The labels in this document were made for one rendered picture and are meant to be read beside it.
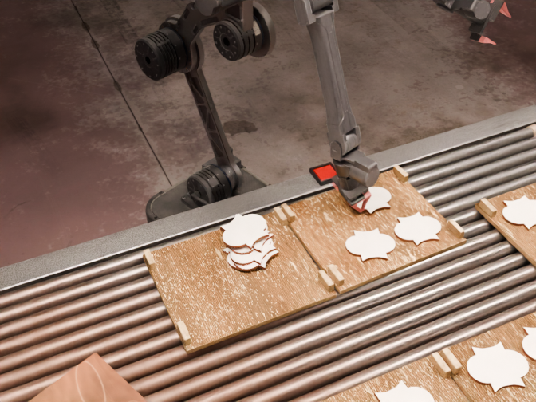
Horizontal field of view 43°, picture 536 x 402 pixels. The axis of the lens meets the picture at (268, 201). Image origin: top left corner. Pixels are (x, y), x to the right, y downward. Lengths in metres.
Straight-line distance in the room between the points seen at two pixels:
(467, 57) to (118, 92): 2.25
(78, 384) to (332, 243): 0.78
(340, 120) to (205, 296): 0.57
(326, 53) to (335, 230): 0.51
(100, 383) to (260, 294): 0.48
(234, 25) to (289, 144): 1.52
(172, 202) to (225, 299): 1.37
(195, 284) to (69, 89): 2.75
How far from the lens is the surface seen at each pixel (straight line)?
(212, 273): 1.82
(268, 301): 1.75
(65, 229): 3.41
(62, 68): 4.62
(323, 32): 1.70
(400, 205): 2.03
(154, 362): 1.68
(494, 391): 1.66
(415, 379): 1.65
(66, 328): 1.80
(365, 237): 1.91
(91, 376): 1.54
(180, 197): 3.07
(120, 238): 1.98
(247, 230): 1.84
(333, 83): 1.74
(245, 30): 2.35
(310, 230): 1.93
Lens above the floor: 2.29
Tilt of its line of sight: 42 degrees down
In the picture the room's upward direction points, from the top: straight up
